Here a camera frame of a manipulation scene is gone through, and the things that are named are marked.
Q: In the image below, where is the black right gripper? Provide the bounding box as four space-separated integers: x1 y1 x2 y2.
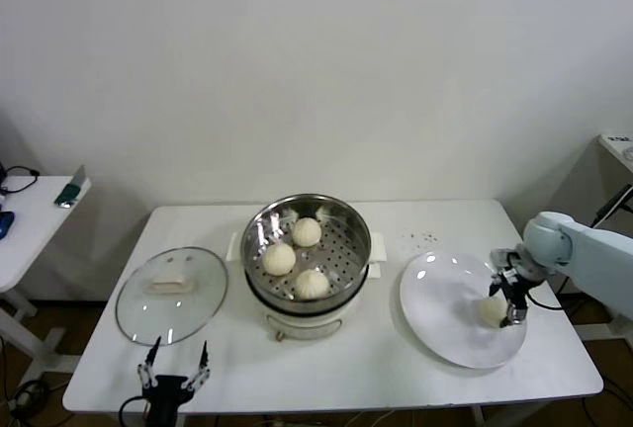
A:
488 268 530 329

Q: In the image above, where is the perforated stainless steel steamer basket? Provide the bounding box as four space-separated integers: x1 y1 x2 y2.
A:
240 193 372 302

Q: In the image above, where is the white round plate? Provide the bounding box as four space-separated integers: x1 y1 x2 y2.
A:
399 250 528 370

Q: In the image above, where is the green and silver tool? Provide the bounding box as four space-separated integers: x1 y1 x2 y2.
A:
52 164 91 210

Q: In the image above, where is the black power adapter with cable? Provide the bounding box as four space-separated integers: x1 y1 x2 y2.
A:
590 184 633 230

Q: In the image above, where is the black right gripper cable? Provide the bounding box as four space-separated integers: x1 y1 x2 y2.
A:
523 293 563 310

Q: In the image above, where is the thin black cable loop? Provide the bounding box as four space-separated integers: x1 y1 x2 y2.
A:
0 162 41 196

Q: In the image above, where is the white table with label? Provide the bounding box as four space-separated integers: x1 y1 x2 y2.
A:
573 133 633 349

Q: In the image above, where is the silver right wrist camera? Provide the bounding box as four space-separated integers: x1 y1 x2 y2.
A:
489 247 523 275

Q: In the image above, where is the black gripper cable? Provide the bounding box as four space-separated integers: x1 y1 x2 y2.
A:
118 395 149 427
523 293 563 310

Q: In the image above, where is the glass lid with white handle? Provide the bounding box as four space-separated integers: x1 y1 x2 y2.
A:
115 247 230 348

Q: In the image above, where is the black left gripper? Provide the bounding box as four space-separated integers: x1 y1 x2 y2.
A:
136 335 213 427

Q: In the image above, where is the white steamed baozi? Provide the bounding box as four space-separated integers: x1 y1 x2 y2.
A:
477 296 510 329
291 216 323 249
295 268 330 300
261 242 297 277

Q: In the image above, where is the white side table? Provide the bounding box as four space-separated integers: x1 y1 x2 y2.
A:
0 174 94 388

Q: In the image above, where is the white electric cooking pot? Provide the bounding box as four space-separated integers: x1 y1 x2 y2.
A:
226 230 388 345

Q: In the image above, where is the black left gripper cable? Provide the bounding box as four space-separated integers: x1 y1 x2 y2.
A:
118 395 149 427

